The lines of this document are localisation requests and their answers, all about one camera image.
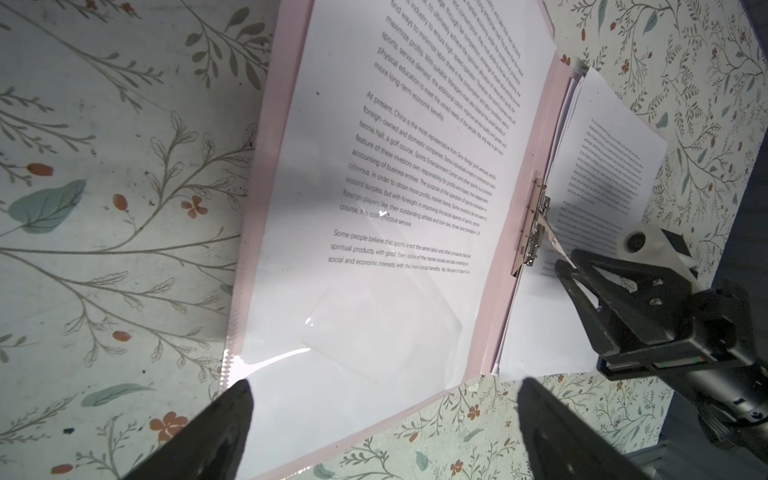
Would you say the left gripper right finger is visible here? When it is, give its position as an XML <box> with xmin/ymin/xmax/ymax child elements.
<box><xmin>517</xmin><ymin>378</ymin><xmax>647</xmax><ymax>480</ymax></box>

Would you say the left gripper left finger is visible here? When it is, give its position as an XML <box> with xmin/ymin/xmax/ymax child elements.
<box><xmin>126</xmin><ymin>379</ymin><xmax>254</xmax><ymax>480</ymax></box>

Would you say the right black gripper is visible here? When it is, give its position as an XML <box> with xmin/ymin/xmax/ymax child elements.
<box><xmin>554</xmin><ymin>249</ymin><xmax>758</xmax><ymax>380</ymax></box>

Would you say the printed sheet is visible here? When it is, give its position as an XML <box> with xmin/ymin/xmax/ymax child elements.
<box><xmin>494</xmin><ymin>67</ymin><xmax>668</xmax><ymax>382</ymax></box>
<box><xmin>230</xmin><ymin>0</ymin><xmax>559</xmax><ymax>480</ymax></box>

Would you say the pink paper folder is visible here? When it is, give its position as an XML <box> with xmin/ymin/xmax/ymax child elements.
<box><xmin>221</xmin><ymin>0</ymin><xmax>586</xmax><ymax>480</ymax></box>

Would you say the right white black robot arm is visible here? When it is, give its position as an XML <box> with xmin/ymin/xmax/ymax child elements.
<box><xmin>554</xmin><ymin>249</ymin><xmax>767</xmax><ymax>461</ymax></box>

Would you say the metal folder clip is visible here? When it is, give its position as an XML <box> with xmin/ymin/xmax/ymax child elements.
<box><xmin>512</xmin><ymin>178</ymin><xmax>550</xmax><ymax>277</ymax></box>

